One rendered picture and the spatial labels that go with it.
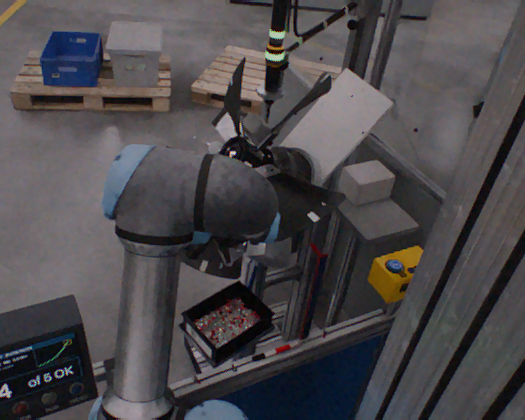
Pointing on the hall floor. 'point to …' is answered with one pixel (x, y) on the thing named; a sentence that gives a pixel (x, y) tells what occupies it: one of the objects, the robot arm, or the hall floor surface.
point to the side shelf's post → (343, 280)
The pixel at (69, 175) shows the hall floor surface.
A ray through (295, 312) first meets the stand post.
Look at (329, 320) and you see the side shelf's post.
